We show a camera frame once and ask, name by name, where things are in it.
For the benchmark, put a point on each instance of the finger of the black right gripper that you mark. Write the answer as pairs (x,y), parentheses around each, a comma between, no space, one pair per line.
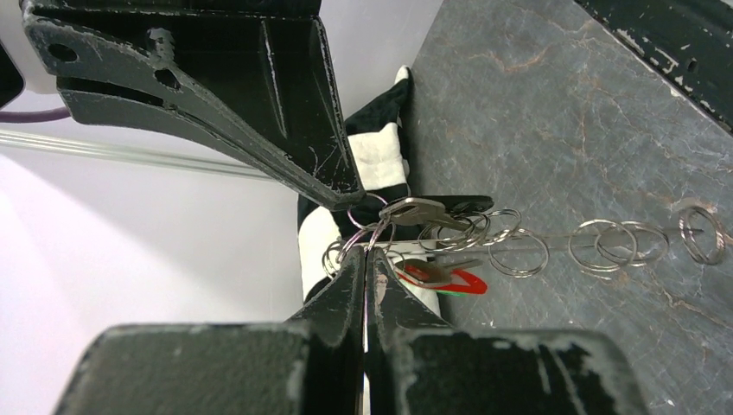
(252,80)

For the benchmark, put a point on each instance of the black mounting base rail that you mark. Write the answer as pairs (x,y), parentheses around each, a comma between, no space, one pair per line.
(687,42)

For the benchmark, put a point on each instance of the aluminium frame post right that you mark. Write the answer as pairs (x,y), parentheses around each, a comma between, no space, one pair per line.
(126,154)

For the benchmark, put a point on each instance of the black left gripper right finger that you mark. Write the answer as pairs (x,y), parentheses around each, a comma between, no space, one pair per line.
(420,364)

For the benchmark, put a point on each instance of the red key tag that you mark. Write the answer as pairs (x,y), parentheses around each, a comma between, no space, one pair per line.
(459,282)

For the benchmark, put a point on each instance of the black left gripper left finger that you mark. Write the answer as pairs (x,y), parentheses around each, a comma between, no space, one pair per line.
(311,363)

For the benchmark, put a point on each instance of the black key tag white label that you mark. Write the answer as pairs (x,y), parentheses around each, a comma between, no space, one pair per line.
(461,207)

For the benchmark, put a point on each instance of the black and white checkered pillow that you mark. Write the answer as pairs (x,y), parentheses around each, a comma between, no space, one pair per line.
(381,151)

